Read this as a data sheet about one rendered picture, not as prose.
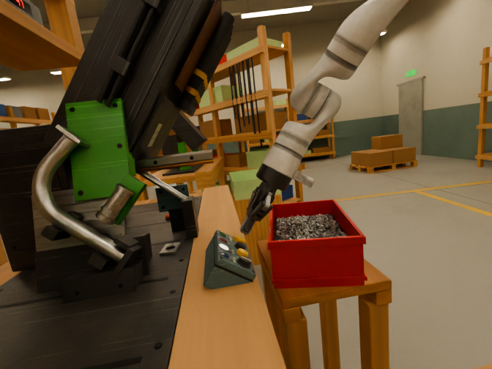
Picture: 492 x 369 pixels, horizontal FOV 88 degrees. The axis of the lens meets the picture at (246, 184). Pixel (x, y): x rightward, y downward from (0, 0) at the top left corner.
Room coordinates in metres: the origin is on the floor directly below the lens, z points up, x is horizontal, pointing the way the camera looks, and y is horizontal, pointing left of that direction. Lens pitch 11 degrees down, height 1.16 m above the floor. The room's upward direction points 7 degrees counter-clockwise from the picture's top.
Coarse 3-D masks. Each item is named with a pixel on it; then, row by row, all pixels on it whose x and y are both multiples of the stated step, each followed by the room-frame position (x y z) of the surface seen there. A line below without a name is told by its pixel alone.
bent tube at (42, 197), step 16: (64, 128) 0.53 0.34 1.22; (64, 144) 0.51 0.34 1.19; (80, 144) 0.52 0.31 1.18; (48, 160) 0.50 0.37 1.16; (48, 176) 0.50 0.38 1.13; (32, 192) 0.49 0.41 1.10; (48, 192) 0.50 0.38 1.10; (48, 208) 0.48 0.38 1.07; (64, 224) 0.47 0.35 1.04; (80, 224) 0.48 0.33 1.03; (80, 240) 0.47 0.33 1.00; (96, 240) 0.47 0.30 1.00; (112, 240) 0.48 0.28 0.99; (112, 256) 0.46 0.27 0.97
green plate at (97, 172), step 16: (80, 112) 0.57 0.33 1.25; (96, 112) 0.57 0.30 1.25; (112, 112) 0.57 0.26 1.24; (80, 128) 0.56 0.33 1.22; (96, 128) 0.56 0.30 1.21; (112, 128) 0.56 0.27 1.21; (96, 144) 0.55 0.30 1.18; (112, 144) 0.55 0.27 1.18; (80, 160) 0.54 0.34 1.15; (96, 160) 0.54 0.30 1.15; (112, 160) 0.55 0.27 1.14; (128, 160) 0.55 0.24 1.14; (80, 176) 0.53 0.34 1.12; (96, 176) 0.53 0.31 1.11; (112, 176) 0.54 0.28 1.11; (80, 192) 0.52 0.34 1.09; (96, 192) 0.53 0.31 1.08; (112, 192) 0.53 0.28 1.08
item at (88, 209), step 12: (60, 192) 0.54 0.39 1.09; (72, 192) 0.54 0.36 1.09; (60, 204) 0.53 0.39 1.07; (72, 204) 0.54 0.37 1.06; (84, 204) 0.54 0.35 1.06; (96, 204) 0.54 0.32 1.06; (36, 216) 0.52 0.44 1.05; (84, 216) 0.53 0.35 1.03; (36, 228) 0.51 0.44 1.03; (96, 228) 0.52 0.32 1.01; (108, 228) 0.53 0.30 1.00; (120, 228) 0.53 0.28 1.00; (36, 240) 0.51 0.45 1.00; (48, 240) 0.51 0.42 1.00; (60, 240) 0.51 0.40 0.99; (72, 240) 0.51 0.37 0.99
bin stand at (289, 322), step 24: (264, 240) 0.83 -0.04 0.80; (264, 264) 0.70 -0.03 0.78; (264, 288) 0.81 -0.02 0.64; (288, 288) 0.54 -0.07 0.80; (312, 288) 0.53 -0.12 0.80; (336, 288) 0.52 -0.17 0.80; (360, 288) 0.52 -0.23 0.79; (384, 288) 0.53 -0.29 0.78; (288, 312) 0.50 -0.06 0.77; (336, 312) 0.81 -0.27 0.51; (360, 312) 0.57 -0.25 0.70; (384, 312) 0.53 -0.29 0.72; (288, 336) 0.51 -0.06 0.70; (336, 336) 0.81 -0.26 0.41; (360, 336) 0.57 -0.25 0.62; (384, 336) 0.53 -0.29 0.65; (288, 360) 0.52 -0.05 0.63; (336, 360) 0.81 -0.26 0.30; (384, 360) 0.53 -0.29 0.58
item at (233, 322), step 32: (224, 192) 1.24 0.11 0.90; (224, 224) 0.76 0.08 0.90; (192, 256) 0.56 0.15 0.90; (192, 288) 0.43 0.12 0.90; (224, 288) 0.42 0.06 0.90; (256, 288) 0.40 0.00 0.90; (192, 320) 0.34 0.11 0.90; (224, 320) 0.34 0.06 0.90; (256, 320) 0.33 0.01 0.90; (192, 352) 0.28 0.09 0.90; (224, 352) 0.28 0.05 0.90; (256, 352) 0.27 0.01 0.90
